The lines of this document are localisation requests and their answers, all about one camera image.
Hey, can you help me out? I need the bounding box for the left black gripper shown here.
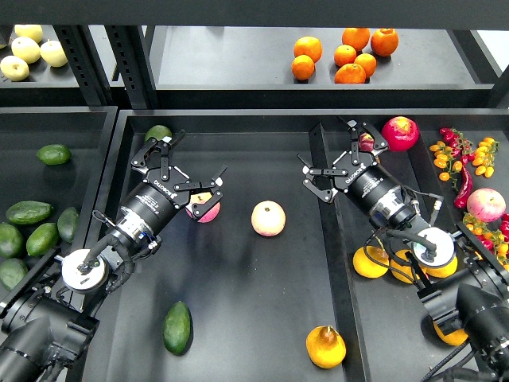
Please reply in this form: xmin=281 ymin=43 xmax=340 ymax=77
xmin=118 ymin=130 xmax=227 ymax=235

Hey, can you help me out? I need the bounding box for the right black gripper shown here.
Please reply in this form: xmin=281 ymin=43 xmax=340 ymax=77
xmin=297 ymin=116 xmax=412 ymax=223

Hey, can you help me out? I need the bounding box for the yellow pear with brown top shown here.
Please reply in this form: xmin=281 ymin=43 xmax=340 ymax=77
xmin=305 ymin=325 xmax=347 ymax=369

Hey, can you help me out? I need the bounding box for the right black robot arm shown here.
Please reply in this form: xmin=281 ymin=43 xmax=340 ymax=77
xmin=303 ymin=119 xmax=508 ymax=381

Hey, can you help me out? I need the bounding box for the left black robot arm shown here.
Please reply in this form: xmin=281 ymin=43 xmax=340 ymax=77
xmin=1 ymin=131 xmax=225 ymax=381

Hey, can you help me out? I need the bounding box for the green avocado in tray corner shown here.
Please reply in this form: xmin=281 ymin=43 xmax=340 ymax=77
xmin=144 ymin=124 xmax=173 ymax=142

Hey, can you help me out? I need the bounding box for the yellow pear left of row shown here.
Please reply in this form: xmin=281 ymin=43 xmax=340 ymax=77
xmin=352 ymin=245 xmax=389 ymax=279

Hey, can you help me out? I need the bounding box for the yellow pear of row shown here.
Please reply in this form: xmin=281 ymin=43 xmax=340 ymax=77
xmin=352 ymin=245 xmax=389 ymax=279
xmin=390 ymin=250 xmax=420 ymax=284
xmin=425 ymin=256 xmax=458 ymax=279

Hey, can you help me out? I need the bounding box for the yellow pear middle of row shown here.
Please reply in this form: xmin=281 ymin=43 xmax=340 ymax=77
xmin=390 ymin=250 xmax=420 ymax=284

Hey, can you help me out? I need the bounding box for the green avocado left tray top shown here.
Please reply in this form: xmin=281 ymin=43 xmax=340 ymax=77
xmin=37 ymin=144 xmax=72 ymax=166

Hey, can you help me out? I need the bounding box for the yellow pear right of row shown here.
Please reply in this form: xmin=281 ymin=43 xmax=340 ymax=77
xmin=425 ymin=256 xmax=458 ymax=279

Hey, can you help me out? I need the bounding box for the green avocado middle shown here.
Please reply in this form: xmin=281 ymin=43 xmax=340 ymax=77
xmin=25 ymin=222 xmax=60 ymax=257

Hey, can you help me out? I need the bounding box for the green avocado left edge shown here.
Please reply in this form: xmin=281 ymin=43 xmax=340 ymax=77
xmin=0 ymin=223 xmax=25 ymax=259

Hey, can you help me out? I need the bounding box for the pale yellow pear right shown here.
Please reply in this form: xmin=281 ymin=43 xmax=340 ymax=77
xmin=40 ymin=40 xmax=68 ymax=68

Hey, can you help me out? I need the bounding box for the pale yellow pear front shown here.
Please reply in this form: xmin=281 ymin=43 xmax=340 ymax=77
xmin=1 ymin=56 xmax=29 ymax=82

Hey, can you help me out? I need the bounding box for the pale yellow pear middle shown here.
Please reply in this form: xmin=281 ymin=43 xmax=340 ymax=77
xmin=11 ymin=37 xmax=41 ymax=64

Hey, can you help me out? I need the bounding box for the small dark red apple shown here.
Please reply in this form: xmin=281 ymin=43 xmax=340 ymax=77
xmin=358 ymin=133 xmax=375 ymax=152

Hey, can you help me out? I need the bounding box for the pink red apple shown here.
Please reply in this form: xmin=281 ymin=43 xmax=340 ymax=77
xmin=185 ymin=192 xmax=221 ymax=224

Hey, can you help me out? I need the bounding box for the big red apple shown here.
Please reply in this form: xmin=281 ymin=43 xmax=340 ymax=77
xmin=381 ymin=116 xmax=420 ymax=152

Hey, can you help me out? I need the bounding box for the orange cherry tomato bunch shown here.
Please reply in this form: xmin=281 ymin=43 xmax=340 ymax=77
xmin=429 ymin=141 xmax=463 ymax=181

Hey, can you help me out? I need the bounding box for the orange fruit front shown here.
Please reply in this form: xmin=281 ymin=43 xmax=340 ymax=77
xmin=334 ymin=63 xmax=367 ymax=84

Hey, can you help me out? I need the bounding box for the orange fruit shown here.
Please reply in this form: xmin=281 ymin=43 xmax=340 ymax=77
xmin=334 ymin=63 xmax=367 ymax=84
xmin=371 ymin=28 xmax=399 ymax=57
xmin=293 ymin=36 xmax=323 ymax=63
xmin=354 ymin=53 xmax=377 ymax=79
xmin=342 ymin=28 xmax=371 ymax=52
xmin=334 ymin=45 xmax=357 ymax=68
xmin=291 ymin=55 xmax=315 ymax=81

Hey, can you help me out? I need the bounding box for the pale pink apple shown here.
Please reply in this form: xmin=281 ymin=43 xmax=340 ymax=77
xmin=251 ymin=201 xmax=286 ymax=237

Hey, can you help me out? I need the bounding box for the orange fruit right lower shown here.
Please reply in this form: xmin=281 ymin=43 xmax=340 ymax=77
xmin=354 ymin=53 xmax=377 ymax=79

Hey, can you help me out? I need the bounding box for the red cherry tomato bunch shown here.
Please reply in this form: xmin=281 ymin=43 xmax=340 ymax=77
xmin=437 ymin=127 xmax=475 ymax=164

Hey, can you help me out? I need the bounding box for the red chili pepper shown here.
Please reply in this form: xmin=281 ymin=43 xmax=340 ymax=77
xmin=453 ymin=166 xmax=473 ymax=209

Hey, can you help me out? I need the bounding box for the black left tray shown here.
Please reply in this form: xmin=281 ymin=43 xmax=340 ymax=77
xmin=0 ymin=105 xmax=119 ymax=382

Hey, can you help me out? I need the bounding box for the black tray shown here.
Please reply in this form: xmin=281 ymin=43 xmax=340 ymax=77
xmin=50 ymin=107 xmax=509 ymax=382
xmin=0 ymin=105 xmax=119 ymax=382

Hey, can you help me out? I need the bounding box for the orange fruit lower left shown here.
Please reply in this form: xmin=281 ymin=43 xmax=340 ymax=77
xmin=291 ymin=55 xmax=315 ymax=81

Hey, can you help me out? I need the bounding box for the orange fruit centre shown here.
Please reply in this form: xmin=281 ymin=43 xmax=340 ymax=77
xmin=334 ymin=45 xmax=357 ymax=68

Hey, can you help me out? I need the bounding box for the yellow cherry tomato bunch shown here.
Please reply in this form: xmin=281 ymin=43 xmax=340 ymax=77
xmin=472 ymin=137 xmax=499 ymax=178

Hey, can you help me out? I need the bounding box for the orange fruit top right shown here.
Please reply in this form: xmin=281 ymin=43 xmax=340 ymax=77
xmin=371 ymin=28 xmax=399 ymax=57

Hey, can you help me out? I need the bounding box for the orange fruit far left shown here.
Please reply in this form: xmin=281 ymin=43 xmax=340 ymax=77
xmin=293 ymin=36 xmax=323 ymax=63

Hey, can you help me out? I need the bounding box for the black centre tray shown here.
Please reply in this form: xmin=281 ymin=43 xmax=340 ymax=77
xmin=50 ymin=107 xmax=509 ymax=382

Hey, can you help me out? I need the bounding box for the mixed cherry tomato bunch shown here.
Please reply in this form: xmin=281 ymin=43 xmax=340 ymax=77
xmin=462 ymin=212 xmax=508 ymax=271

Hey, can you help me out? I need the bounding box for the dark avocado by tray wall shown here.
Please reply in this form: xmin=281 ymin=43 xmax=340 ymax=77
xmin=56 ymin=207 xmax=80 ymax=244

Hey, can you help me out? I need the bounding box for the black metal shelf frame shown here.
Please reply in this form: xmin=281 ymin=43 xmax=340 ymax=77
xmin=0 ymin=0 xmax=509 ymax=111

